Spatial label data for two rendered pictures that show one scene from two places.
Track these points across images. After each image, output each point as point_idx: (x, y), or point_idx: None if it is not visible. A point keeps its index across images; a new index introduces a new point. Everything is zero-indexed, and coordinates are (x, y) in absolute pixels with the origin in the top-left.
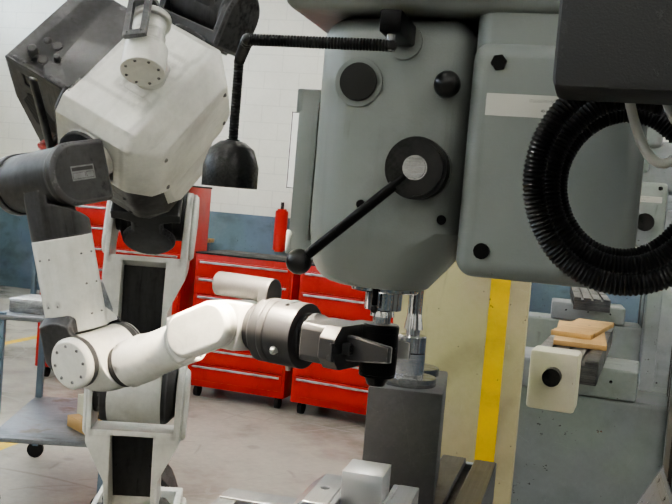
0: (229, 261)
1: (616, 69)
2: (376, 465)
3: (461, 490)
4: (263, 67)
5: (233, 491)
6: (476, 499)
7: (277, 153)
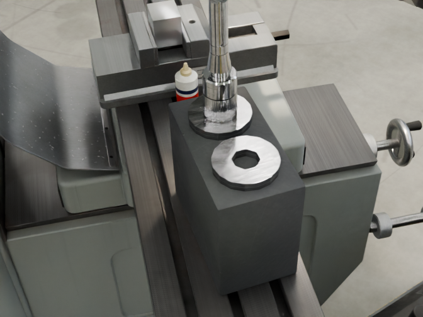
0: None
1: None
2: (160, 14)
3: (170, 254)
4: None
5: (269, 40)
6: (147, 239)
7: None
